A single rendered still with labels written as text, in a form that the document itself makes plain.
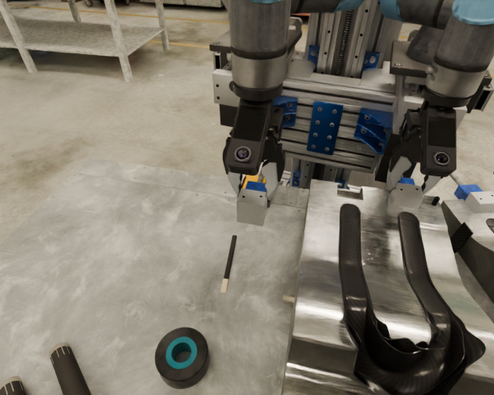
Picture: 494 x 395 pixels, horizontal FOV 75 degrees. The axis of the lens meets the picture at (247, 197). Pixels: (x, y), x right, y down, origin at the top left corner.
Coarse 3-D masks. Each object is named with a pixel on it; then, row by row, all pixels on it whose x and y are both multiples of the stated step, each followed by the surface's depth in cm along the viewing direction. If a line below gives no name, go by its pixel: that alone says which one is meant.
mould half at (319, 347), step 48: (336, 192) 67; (384, 192) 67; (336, 240) 58; (384, 240) 58; (432, 240) 58; (336, 288) 47; (384, 288) 48; (336, 336) 40; (480, 336) 40; (288, 384) 43; (336, 384) 43; (480, 384) 38
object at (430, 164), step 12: (432, 108) 52; (444, 108) 52; (432, 120) 52; (444, 120) 51; (432, 132) 51; (444, 132) 51; (420, 144) 53; (432, 144) 50; (444, 144) 50; (420, 156) 52; (432, 156) 50; (444, 156) 49; (420, 168) 51; (432, 168) 49; (444, 168) 49
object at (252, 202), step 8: (248, 184) 61; (256, 184) 62; (264, 184) 62; (240, 192) 58; (248, 192) 58; (256, 192) 58; (264, 192) 58; (240, 200) 56; (248, 200) 56; (256, 200) 56; (264, 200) 56; (240, 208) 57; (248, 208) 57; (256, 208) 56; (264, 208) 57; (240, 216) 59; (248, 216) 58; (256, 216) 58; (264, 216) 59; (256, 224) 59
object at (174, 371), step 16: (176, 336) 50; (192, 336) 50; (160, 352) 48; (176, 352) 51; (192, 352) 48; (208, 352) 49; (160, 368) 47; (176, 368) 47; (192, 368) 47; (176, 384) 46; (192, 384) 48
